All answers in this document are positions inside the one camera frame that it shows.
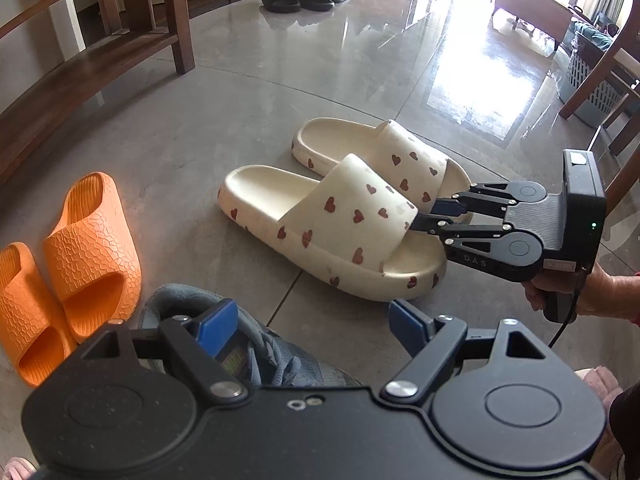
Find orange rubber slipper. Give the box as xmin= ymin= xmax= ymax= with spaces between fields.
xmin=42 ymin=172 xmax=142 ymax=343
xmin=0 ymin=242 xmax=78 ymax=388

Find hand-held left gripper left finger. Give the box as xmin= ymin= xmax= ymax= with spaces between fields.
xmin=62 ymin=298 xmax=249 ymax=403

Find wooden shoe rack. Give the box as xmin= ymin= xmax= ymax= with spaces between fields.
xmin=0 ymin=0 xmax=196 ymax=186

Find wooden chair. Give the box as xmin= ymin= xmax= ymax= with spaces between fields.
xmin=559 ymin=20 xmax=640 ymax=211

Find wooden coffee table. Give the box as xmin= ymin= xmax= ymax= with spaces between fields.
xmin=492 ymin=0 xmax=576 ymax=56

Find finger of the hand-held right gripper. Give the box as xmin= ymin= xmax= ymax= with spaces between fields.
xmin=430 ymin=181 xmax=518 ymax=217
xmin=412 ymin=215 xmax=506 ymax=248

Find cream heart-print slipper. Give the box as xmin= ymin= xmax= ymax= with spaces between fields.
xmin=218 ymin=154 xmax=447 ymax=302
xmin=291 ymin=118 xmax=473 ymax=226

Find person's right hand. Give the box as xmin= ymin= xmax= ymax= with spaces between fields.
xmin=520 ymin=260 xmax=610 ymax=317

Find person's right forearm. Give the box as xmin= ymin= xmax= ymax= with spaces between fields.
xmin=607 ymin=269 xmax=640 ymax=320

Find grey-blue plastic basket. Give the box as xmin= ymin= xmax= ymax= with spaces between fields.
xmin=557 ymin=30 xmax=632 ymax=128

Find dark grey sneaker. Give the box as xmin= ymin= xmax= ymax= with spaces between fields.
xmin=137 ymin=283 xmax=363 ymax=388

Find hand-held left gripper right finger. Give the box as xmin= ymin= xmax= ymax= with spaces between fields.
xmin=381 ymin=298 xmax=556 ymax=405

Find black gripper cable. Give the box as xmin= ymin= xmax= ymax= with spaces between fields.
xmin=547 ymin=270 xmax=583 ymax=350

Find pink fluffy slipper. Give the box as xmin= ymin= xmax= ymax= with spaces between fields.
xmin=0 ymin=456 xmax=37 ymax=480
xmin=574 ymin=367 xmax=625 ymax=398

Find person's dark trousers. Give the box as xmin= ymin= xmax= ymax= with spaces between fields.
xmin=607 ymin=382 xmax=640 ymax=480

